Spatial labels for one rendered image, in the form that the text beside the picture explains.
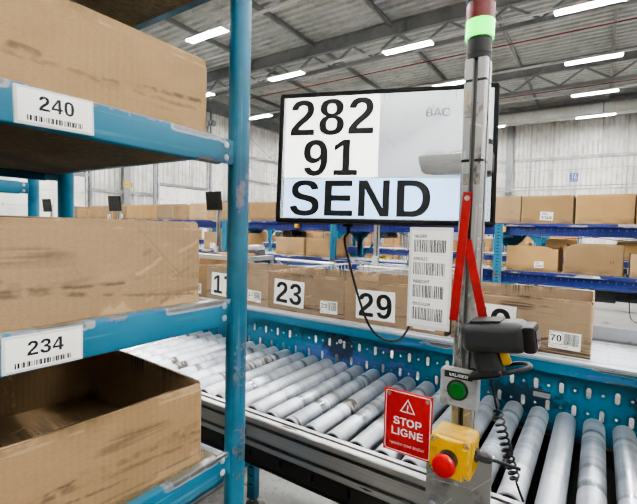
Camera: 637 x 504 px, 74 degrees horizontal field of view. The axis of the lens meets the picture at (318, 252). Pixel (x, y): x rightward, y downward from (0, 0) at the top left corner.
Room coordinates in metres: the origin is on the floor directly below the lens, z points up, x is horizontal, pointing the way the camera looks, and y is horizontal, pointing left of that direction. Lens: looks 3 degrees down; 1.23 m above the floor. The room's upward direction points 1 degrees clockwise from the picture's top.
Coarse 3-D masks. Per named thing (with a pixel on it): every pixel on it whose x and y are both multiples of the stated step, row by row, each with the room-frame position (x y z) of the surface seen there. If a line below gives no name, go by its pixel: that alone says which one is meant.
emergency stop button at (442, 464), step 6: (438, 456) 0.69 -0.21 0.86; (444, 456) 0.69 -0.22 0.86; (432, 462) 0.70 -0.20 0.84; (438, 462) 0.69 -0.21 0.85; (444, 462) 0.68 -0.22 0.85; (450, 462) 0.68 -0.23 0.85; (438, 468) 0.69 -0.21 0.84; (444, 468) 0.68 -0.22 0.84; (450, 468) 0.68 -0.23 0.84; (438, 474) 0.69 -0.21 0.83; (444, 474) 0.68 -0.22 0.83; (450, 474) 0.68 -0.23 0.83
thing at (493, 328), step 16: (480, 320) 0.71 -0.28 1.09; (496, 320) 0.70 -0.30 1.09; (512, 320) 0.70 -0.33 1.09; (464, 336) 0.71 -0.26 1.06; (480, 336) 0.70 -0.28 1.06; (496, 336) 0.68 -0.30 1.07; (512, 336) 0.67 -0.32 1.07; (528, 336) 0.66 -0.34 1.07; (480, 352) 0.71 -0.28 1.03; (496, 352) 0.69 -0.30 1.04; (512, 352) 0.67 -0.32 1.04; (528, 352) 0.66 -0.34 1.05; (480, 368) 0.71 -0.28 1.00; (496, 368) 0.70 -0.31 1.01
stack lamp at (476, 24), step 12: (480, 0) 0.77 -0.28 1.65; (492, 0) 0.77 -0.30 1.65; (468, 12) 0.78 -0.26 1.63; (480, 12) 0.77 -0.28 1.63; (492, 12) 0.77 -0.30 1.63; (468, 24) 0.78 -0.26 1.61; (480, 24) 0.77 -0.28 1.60; (492, 24) 0.77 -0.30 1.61; (468, 36) 0.78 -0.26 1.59; (492, 36) 0.78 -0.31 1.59
